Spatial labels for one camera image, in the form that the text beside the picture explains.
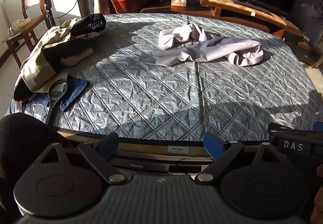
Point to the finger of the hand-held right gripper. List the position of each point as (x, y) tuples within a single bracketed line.
[(290, 130)]

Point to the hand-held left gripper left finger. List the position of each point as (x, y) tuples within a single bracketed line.
[(108, 143)]

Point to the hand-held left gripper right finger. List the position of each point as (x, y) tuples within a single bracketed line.
[(214, 144)]

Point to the light pink pants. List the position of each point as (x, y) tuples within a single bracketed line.
[(201, 50)]

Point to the person's right hand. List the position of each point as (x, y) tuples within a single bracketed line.
[(319, 188)]

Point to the blue denim cloth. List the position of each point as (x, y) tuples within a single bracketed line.
[(75, 88)]

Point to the grey quilted mat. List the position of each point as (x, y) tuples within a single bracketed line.
[(151, 93)]

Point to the black magnifying glass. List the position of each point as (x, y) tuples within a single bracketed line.
[(58, 88)]

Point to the pink rolled cloth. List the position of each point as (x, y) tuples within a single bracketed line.
[(75, 57)]

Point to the black garment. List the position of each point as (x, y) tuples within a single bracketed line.
[(63, 48)]

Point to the beige jacket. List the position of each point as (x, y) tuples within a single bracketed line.
[(35, 67)]

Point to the black cloth with white marks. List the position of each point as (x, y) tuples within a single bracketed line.
[(88, 23)]

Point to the wooden tv stand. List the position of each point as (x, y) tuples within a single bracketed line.
[(239, 6)]

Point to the red plant pot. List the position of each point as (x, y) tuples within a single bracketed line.
[(125, 6)]

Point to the orange tissue box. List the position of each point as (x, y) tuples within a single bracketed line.
[(178, 1)]

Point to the white sneaker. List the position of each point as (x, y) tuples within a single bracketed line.
[(21, 24)]

